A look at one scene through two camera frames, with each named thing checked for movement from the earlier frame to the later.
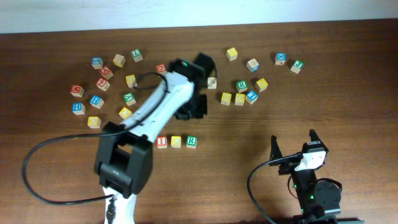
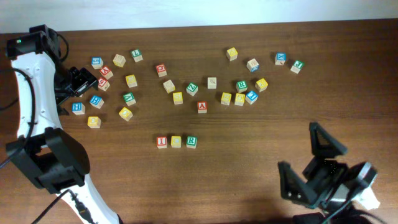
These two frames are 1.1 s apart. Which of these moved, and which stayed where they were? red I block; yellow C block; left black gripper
Moved: left black gripper
Stayed: red I block; yellow C block
